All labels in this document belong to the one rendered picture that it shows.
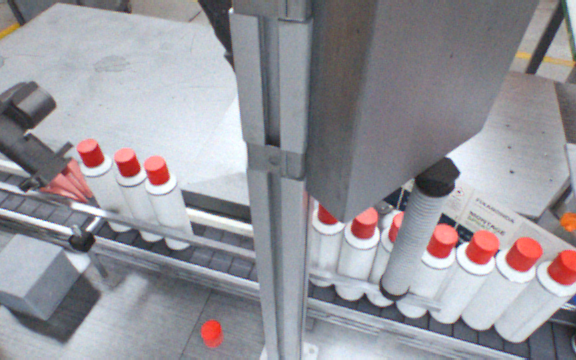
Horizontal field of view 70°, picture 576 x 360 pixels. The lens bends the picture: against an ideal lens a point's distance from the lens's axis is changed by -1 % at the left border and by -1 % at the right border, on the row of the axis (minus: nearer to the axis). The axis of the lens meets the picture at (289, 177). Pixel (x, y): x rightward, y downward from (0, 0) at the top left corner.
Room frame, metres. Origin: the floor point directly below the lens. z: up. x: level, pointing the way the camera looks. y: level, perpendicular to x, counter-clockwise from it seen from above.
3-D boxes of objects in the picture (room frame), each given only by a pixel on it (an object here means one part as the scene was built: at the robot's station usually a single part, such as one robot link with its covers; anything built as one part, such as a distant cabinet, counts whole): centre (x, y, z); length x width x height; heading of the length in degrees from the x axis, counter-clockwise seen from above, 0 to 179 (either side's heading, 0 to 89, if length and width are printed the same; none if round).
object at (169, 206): (0.44, 0.20, 0.98); 0.05 x 0.05 x 0.20
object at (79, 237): (0.40, 0.34, 0.91); 0.07 x 0.03 x 0.16; 163
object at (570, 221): (0.33, -0.38, 1.08); 0.03 x 0.02 x 0.02; 73
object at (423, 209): (0.23, -0.12, 1.18); 0.04 x 0.04 x 0.21
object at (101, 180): (0.48, 0.32, 0.98); 0.05 x 0.05 x 0.20
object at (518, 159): (0.77, -0.25, 0.86); 0.80 x 0.67 x 0.05; 73
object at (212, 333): (0.27, 0.13, 0.85); 0.03 x 0.03 x 0.03
